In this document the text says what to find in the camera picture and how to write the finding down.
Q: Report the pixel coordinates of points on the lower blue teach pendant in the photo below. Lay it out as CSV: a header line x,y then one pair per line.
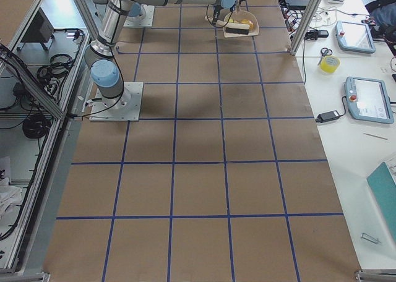
x,y
368,100

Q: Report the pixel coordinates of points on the black handled scissors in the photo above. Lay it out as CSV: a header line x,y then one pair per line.
x,y
324,52

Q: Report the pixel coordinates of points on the blue teach pendant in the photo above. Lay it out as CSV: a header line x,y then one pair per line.
x,y
354,37
368,100

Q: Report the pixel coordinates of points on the black power adapter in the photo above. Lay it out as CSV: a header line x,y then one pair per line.
x,y
328,116

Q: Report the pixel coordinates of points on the teal notebook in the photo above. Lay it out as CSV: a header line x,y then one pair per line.
x,y
382,184

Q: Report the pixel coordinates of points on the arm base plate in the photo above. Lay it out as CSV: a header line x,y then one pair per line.
x,y
140,16
126,109

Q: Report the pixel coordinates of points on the toy potato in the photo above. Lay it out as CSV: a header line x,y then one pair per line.
x,y
248,22

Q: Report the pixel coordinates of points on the beige hand brush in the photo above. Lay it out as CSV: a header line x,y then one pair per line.
x,y
230,29

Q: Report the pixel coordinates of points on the yellow tape roll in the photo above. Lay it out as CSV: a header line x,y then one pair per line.
x,y
329,64

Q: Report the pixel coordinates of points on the aluminium frame post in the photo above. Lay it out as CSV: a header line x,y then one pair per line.
x,y
303,25

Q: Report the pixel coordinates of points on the upper blue teach pendant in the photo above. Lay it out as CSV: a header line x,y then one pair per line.
x,y
354,37

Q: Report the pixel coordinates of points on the beige plastic dustpan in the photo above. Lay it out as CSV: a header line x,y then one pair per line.
x,y
238,14

